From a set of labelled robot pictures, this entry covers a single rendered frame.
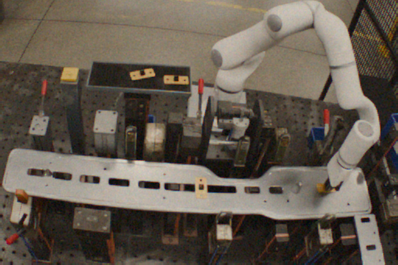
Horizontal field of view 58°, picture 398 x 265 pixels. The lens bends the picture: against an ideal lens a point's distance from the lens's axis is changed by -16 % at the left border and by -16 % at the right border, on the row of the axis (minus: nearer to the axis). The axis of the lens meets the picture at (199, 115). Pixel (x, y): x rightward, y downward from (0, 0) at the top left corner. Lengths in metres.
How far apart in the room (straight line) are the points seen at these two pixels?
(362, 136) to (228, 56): 0.60
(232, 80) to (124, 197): 0.65
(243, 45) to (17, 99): 1.18
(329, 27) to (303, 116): 1.04
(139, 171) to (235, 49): 0.55
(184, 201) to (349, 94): 0.63
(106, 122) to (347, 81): 0.78
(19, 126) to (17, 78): 0.35
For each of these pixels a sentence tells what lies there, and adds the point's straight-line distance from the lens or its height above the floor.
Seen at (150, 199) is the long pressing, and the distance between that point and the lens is 1.34.
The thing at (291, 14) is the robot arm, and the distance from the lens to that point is 1.25.
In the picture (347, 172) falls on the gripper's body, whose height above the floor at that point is 1.18.
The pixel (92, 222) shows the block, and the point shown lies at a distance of 1.27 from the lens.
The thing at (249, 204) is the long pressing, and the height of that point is 1.00.
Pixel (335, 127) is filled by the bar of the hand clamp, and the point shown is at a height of 1.17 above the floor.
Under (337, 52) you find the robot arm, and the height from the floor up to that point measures 1.52.
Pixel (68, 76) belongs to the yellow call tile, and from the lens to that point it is 1.48.
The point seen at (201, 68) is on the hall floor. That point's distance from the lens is 3.27.
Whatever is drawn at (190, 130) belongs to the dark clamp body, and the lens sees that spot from 1.42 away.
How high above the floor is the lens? 2.16
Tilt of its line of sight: 48 degrees down
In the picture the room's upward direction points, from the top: 12 degrees clockwise
